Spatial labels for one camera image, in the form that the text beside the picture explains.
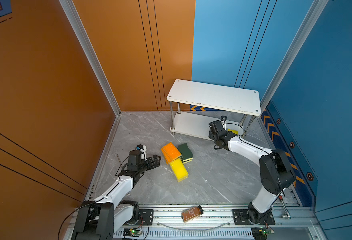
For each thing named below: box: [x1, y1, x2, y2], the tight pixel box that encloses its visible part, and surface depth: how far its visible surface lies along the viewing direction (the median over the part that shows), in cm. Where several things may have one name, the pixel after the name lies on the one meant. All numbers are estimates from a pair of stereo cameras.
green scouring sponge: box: [177, 143, 193, 164], surface depth 93 cm
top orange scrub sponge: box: [161, 142, 182, 161], surface depth 93 cm
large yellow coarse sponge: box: [169, 157, 189, 183], surface depth 86 cm
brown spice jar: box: [181, 205, 204, 223], surface depth 73 cm
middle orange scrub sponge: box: [161, 148, 173, 165], surface depth 93 cm
